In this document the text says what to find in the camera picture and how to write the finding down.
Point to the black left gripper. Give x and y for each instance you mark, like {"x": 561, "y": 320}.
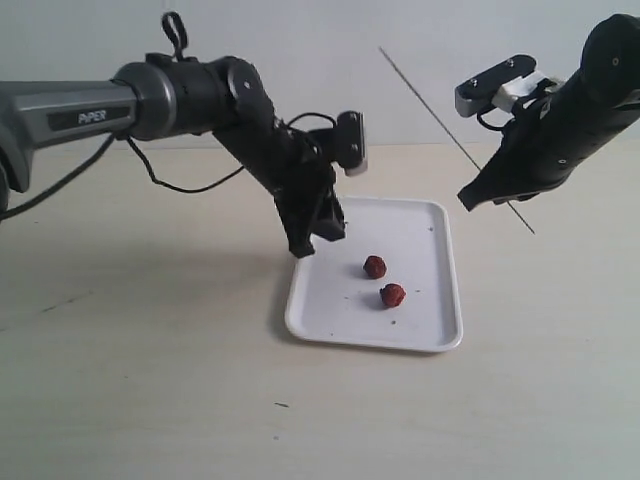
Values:
{"x": 286, "y": 164}

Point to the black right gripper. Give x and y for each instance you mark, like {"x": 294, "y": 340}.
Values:
{"x": 551, "y": 140}

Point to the red-brown meat ball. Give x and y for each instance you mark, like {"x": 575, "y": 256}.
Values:
{"x": 392, "y": 295}
{"x": 375, "y": 267}

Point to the thin metal skewer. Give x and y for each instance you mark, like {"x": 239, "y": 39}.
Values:
{"x": 444, "y": 127}

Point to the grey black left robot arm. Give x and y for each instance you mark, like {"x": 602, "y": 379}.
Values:
{"x": 161, "y": 98}

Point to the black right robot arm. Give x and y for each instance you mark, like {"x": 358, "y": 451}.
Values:
{"x": 608, "y": 74}

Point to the white rectangular plastic tray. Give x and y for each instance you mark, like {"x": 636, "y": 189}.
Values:
{"x": 331, "y": 300}

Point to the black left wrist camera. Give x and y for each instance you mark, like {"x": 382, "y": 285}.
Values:
{"x": 343, "y": 143}

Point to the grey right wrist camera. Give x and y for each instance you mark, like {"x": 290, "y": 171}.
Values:
{"x": 475, "y": 94}

